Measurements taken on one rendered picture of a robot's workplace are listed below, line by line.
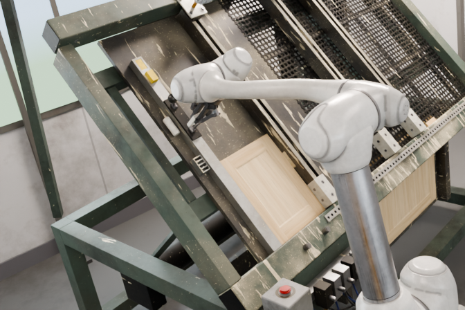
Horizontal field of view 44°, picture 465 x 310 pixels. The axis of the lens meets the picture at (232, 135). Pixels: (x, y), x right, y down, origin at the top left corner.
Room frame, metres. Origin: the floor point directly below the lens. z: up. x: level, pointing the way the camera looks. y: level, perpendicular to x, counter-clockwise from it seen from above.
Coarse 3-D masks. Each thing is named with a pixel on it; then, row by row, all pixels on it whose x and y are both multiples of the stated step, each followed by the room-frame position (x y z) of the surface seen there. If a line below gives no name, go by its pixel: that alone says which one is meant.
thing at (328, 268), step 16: (336, 240) 2.00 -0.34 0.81; (320, 256) 1.92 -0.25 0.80; (336, 256) 1.99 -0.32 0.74; (352, 256) 1.96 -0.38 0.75; (304, 272) 1.85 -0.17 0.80; (320, 272) 1.91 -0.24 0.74; (336, 272) 1.87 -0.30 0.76; (352, 272) 1.89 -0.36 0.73; (320, 288) 1.78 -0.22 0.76; (336, 288) 1.81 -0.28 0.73; (320, 304) 1.78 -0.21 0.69; (336, 304) 1.83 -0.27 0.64; (352, 304) 1.86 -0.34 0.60
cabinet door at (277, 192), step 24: (264, 144) 2.26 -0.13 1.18; (240, 168) 2.12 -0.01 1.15; (264, 168) 2.17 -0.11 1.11; (288, 168) 2.21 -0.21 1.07; (264, 192) 2.08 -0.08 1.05; (288, 192) 2.12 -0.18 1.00; (312, 192) 2.16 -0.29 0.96; (264, 216) 1.99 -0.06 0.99; (288, 216) 2.03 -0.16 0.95; (312, 216) 2.07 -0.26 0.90
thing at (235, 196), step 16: (144, 80) 2.27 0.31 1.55; (160, 96) 2.22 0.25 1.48; (192, 144) 2.11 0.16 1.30; (208, 160) 2.07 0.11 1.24; (224, 176) 2.04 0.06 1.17; (224, 192) 2.02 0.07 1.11; (240, 192) 2.01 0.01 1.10; (240, 208) 1.96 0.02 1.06; (256, 224) 1.92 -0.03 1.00; (272, 240) 1.89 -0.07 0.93
